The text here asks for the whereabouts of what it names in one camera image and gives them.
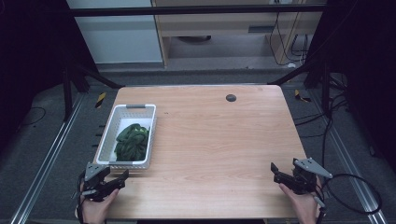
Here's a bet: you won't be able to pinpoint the person's right hand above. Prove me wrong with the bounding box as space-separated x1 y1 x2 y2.
277 182 322 224

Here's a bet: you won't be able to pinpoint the black metal stand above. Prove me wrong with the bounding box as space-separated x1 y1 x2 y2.
266 57 332 117
61 60 126 123

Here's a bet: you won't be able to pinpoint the light wooden desk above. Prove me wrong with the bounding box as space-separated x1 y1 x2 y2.
150 0 329 68

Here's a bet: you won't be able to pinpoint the black looped gripper cable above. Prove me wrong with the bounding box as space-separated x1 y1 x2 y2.
312 173 384 224

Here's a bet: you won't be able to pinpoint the black curtain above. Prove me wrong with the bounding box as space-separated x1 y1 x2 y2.
306 0 396 174
0 0 100 153

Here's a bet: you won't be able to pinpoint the person's left hand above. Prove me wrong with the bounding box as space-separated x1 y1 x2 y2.
79 186 121 224

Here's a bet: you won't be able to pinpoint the white plastic basket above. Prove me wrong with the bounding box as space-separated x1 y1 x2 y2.
94 104 158 170

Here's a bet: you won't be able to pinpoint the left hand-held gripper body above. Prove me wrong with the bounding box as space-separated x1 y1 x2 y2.
78 161 112 203

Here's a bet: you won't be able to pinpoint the black hanging cables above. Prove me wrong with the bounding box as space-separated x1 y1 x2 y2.
268 11 310 67

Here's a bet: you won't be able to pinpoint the black horizontal bar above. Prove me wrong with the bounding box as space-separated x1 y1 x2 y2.
65 4 329 18

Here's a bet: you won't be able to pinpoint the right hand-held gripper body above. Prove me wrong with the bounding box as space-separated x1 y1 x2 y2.
290 157 333 196

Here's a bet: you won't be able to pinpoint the white cabinet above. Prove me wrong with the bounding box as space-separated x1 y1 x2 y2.
65 0 164 65

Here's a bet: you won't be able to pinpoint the yellow black striped tape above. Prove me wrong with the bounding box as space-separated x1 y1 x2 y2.
94 91 107 109
293 89 312 104

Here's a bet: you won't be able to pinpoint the thin black floor cable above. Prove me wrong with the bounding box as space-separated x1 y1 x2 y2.
18 105 48 127

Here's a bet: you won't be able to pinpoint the dark green cloth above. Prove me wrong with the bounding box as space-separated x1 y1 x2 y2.
113 122 151 162

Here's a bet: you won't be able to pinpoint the aluminium floor rail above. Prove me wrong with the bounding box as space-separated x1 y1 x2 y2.
8 92 87 224
309 88 389 224

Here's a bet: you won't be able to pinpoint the black floor cables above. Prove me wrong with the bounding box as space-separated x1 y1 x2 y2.
292 73 353 169

